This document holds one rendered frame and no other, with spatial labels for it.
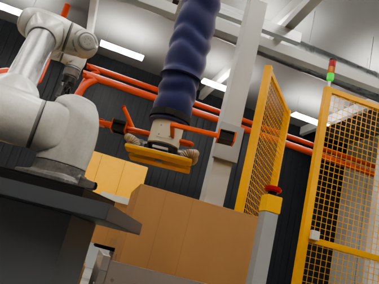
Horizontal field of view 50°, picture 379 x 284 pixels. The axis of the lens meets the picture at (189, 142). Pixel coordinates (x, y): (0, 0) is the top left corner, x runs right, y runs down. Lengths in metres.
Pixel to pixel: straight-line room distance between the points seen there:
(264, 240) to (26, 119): 0.99
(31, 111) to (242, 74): 2.48
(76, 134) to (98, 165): 8.14
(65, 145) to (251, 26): 2.73
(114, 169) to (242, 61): 6.31
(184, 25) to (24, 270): 1.59
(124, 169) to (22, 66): 8.07
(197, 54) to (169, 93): 0.28
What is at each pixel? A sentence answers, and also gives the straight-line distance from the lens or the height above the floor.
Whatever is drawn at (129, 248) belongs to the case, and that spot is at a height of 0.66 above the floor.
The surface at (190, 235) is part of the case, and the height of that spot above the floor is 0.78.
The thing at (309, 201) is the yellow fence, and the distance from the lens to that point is 2.84.
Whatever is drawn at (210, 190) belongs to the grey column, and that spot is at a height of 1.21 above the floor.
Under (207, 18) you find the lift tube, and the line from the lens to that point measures 2.35.
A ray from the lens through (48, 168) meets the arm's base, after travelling 1.22.
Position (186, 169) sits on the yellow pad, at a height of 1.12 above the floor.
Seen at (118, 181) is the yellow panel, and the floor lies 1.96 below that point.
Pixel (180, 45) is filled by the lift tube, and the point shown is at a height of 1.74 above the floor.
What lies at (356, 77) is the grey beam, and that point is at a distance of 5.16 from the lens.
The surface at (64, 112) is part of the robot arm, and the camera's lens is 1.24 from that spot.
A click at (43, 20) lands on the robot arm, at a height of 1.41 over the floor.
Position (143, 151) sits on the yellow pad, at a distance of 2.00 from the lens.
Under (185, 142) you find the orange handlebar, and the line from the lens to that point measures 2.11.
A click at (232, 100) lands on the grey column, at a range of 3.36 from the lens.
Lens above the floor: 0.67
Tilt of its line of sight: 16 degrees up
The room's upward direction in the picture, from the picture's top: 14 degrees clockwise
